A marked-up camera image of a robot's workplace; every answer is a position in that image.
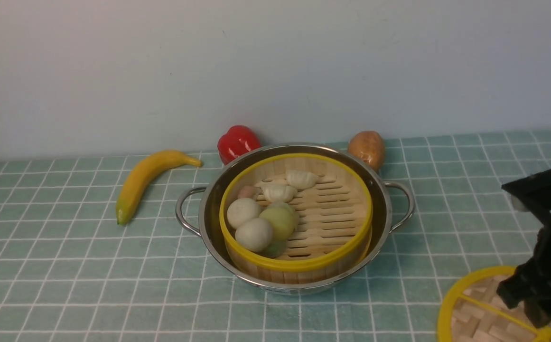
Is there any yellow bamboo steamer lid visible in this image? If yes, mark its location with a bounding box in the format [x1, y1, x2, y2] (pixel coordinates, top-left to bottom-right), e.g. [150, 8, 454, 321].
[437, 266, 551, 342]

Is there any white bun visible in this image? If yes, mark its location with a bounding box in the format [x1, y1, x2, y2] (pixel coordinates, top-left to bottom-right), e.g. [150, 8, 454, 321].
[235, 217, 273, 253]
[226, 198, 261, 229]

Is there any stainless steel pot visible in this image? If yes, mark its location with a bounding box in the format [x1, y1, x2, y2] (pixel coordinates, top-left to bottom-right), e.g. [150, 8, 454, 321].
[175, 142, 415, 296]

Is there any yellow banana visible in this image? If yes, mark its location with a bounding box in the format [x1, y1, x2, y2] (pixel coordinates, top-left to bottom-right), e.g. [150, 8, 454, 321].
[115, 150, 202, 226]

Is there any white dumpling rear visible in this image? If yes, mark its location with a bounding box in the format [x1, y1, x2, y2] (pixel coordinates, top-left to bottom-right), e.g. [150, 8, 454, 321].
[286, 170, 320, 190]

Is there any yellow green bun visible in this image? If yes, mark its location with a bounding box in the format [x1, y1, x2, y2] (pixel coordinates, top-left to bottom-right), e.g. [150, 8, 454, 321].
[259, 202, 299, 242]

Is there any pale green dumpling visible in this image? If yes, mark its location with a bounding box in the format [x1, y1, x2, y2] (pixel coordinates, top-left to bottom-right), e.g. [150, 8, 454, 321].
[259, 240, 288, 258]

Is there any pink dumpling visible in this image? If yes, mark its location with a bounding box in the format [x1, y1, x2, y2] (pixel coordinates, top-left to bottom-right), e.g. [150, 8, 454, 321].
[237, 186, 262, 200]

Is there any white dumpling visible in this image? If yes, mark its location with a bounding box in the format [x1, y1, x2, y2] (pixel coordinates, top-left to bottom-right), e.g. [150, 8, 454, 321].
[261, 184, 298, 203]
[286, 170, 320, 190]

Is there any red bell pepper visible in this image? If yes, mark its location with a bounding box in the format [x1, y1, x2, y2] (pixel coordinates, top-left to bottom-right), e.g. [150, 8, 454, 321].
[217, 125, 261, 165]

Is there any green checkered tablecloth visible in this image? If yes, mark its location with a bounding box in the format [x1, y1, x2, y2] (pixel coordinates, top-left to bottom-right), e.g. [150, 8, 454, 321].
[0, 130, 551, 342]

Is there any yellow rimmed bamboo steamer basket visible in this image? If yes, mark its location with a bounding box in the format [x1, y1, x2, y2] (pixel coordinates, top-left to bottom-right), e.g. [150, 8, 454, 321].
[219, 153, 373, 285]

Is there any white bun left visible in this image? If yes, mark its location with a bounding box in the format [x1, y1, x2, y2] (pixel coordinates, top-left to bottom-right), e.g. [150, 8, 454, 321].
[226, 198, 261, 229]

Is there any white dumpling front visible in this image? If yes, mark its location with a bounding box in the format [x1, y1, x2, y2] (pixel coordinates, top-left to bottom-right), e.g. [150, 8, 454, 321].
[261, 184, 298, 203]

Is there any brown potato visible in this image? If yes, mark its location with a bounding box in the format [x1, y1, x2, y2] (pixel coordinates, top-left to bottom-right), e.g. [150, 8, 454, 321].
[347, 131, 386, 172]

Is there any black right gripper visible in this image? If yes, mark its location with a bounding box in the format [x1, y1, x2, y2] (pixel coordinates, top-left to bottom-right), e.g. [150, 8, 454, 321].
[496, 169, 551, 329]

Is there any white bun right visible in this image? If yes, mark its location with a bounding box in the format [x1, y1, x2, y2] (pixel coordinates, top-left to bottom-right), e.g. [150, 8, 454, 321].
[235, 217, 273, 253]

